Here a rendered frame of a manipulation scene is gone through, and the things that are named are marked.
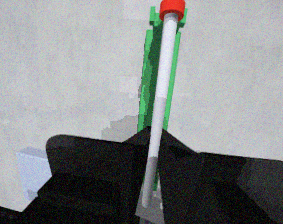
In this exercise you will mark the grey pin with red head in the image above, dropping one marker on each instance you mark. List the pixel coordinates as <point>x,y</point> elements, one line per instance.
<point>171,11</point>

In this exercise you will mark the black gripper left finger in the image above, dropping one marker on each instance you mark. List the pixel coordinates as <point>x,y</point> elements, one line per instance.
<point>120,162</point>

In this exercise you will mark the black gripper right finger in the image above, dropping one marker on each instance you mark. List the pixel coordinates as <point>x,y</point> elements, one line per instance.
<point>184,175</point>

